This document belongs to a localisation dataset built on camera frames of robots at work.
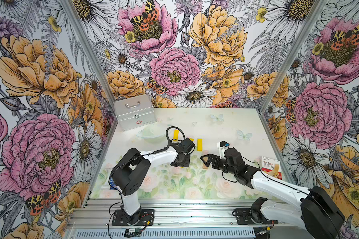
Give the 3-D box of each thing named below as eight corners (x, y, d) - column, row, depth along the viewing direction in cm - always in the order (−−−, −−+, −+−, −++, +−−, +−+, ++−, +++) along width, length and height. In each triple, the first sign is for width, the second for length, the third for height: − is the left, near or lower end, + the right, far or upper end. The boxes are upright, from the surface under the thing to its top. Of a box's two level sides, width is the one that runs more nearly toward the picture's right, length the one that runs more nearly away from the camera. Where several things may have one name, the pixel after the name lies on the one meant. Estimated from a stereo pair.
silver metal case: (124, 134, 109) (116, 118, 97) (120, 116, 121) (113, 100, 108) (158, 123, 116) (155, 108, 104) (151, 108, 127) (148, 92, 115)
